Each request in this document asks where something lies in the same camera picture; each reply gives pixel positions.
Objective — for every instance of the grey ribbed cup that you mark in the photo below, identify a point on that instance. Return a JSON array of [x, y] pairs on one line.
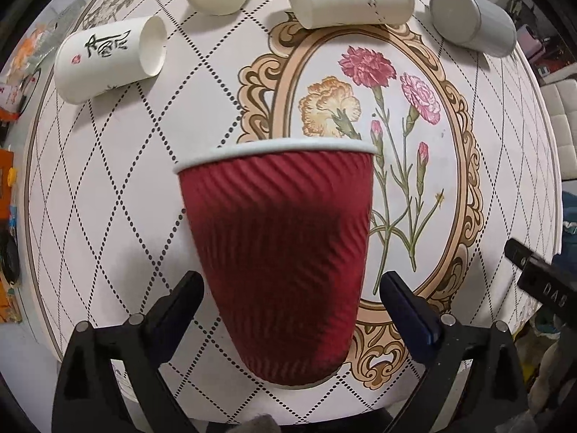
[[478, 25]]

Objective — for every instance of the white padded chair right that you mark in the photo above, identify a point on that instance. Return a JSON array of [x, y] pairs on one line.
[[561, 103]]

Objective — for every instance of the floral diamond-pattern tablecloth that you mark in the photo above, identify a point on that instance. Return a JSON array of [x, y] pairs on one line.
[[470, 159]]

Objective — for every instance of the white paper cup left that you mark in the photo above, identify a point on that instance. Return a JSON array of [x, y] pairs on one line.
[[93, 61]]

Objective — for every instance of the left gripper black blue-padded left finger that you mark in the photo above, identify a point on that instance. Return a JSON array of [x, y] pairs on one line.
[[87, 396]]

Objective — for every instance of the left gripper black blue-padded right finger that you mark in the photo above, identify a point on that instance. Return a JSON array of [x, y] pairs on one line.
[[493, 397]]

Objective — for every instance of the red ribbed paper cup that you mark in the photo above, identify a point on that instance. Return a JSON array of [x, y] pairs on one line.
[[282, 230]]

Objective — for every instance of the orange box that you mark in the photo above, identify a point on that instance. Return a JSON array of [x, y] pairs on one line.
[[8, 180]]

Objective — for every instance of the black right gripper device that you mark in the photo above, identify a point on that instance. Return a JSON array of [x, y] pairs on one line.
[[546, 282]]

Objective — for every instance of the orange snack packet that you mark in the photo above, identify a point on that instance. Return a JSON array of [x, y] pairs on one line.
[[28, 54]]

